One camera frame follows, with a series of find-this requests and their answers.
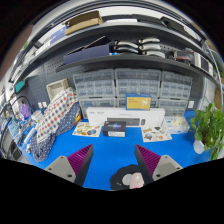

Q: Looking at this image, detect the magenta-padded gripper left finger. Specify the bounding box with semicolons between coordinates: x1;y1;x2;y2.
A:
44;144;95;187

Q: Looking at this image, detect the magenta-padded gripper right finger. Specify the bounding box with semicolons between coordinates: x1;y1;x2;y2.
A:
134;144;184;185

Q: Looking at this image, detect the pink computer mouse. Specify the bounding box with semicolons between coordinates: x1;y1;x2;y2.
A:
129;171;146;190

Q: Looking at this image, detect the black round-eyed mouse pad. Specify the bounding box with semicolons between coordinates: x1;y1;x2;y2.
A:
109;164;145;191

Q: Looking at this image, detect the navy dotted cloth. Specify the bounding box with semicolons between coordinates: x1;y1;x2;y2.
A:
29;102;82;163

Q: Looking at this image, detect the large printed sticker sheet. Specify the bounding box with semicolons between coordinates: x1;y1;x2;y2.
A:
140;126;173;144

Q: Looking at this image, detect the white and blue tissue box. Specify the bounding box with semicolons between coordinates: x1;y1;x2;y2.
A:
163;115;191;135

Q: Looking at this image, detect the small printed sticker sheet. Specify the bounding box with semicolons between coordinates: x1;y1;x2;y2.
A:
71;121;102;138

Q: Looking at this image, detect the white red-blue dotted cloth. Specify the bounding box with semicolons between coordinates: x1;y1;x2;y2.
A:
35;87;80;144

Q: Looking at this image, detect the green potted plant white pot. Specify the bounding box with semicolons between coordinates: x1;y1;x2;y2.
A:
189;103;224;161

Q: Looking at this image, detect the small black box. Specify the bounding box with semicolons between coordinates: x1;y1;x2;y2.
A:
102;120;127;138

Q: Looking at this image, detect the white keyboard packaging box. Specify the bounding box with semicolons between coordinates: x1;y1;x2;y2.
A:
85;107;166;128

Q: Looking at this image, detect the yellow card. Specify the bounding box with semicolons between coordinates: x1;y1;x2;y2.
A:
125;93;153;111

